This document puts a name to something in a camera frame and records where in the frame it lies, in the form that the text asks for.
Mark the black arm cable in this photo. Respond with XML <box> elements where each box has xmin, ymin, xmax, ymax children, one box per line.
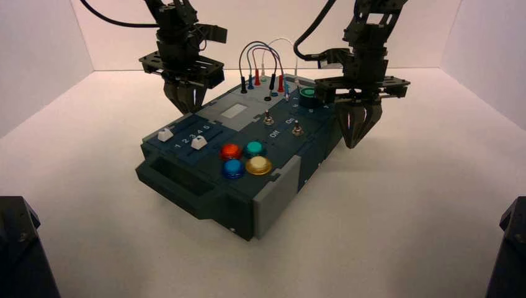
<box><xmin>293</xmin><ymin>0</ymin><xmax>339</xmax><ymax>61</ymax></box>
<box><xmin>80</xmin><ymin>0</ymin><xmax>161</xmax><ymax>29</ymax></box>

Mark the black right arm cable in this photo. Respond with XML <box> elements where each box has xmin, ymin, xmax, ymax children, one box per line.
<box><xmin>293</xmin><ymin>0</ymin><xmax>339</xmax><ymax>61</ymax></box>

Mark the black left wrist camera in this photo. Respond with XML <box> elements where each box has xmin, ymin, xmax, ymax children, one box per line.
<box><xmin>196</xmin><ymin>24</ymin><xmax>228</xmax><ymax>45</ymax></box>

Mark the dark green grey task box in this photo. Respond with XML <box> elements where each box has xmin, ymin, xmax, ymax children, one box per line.
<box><xmin>135</xmin><ymin>74</ymin><xmax>344</xmax><ymax>242</ymax></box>

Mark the green push button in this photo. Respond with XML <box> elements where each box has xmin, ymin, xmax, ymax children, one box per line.
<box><xmin>244</xmin><ymin>141</ymin><xmax>266</xmax><ymax>159</ymax></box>

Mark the white jumper cable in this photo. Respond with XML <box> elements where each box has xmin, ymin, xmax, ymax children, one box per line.
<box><xmin>260</xmin><ymin>37</ymin><xmax>300</xmax><ymax>83</ymax></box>

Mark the red jumper cable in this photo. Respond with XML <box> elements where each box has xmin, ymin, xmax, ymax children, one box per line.
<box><xmin>251</xmin><ymin>47</ymin><xmax>285</xmax><ymax>93</ymax></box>

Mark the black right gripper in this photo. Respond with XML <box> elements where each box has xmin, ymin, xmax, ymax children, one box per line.
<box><xmin>314</xmin><ymin>24</ymin><xmax>411</xmax><ymax>150</ymax></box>

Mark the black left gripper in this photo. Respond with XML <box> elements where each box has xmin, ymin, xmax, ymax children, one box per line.
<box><xmin>138</xmin><ymin>37</ymin><xmax>226</xmax><ymax>115</ymax></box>

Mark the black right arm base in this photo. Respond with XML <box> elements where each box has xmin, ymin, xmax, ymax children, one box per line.
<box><xmin>484</xmin><ymin>196</ymin><xmax>526</xmax><ymax>298</ymax></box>

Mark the yellow push button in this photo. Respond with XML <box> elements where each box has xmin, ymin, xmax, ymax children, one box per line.
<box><xmin>245</xmin><ymin>155</ymin><xmax>273</xmax><ymax>176</ymax></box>

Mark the blue push button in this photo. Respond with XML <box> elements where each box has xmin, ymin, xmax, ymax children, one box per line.
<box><xmin>222</xmin><ymin>159</ymin><xmax>246</xmax><ymax>179</ymax></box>

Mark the black jumper cable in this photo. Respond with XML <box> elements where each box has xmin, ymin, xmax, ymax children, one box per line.
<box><xmin>238</xmin><ymin>40</ymin><xmax>277</xmax><ymax>98</ymax></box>

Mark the red push button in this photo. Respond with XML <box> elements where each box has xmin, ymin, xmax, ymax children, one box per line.
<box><xmin>220</xmin><ymin>143</ymin><xmax>243</xmax><ymax>161</ymax></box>

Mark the green rotary knob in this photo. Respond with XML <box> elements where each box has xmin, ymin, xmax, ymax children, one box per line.
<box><xmin>298</xmin><ymin>86</ymin><xmax>318</xmax><ymax>110</ymax></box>

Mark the blue jumper cable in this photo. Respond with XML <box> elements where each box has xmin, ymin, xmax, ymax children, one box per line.
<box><xmin>247</xmin><ymin>43</ymin><xmax>290</xmax><ymax>103</ymax></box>

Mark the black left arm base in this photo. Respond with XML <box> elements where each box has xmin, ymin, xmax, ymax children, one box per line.
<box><xmin>0</xmin><ymin>196</ymin><xmax>61</xmax><ymax>298</ymax></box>

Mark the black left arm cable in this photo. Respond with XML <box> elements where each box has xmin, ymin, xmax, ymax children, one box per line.
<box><xmin>80</xmin><ymin>0</ymin><xmax>161</xmax><ymax>29</ymax></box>

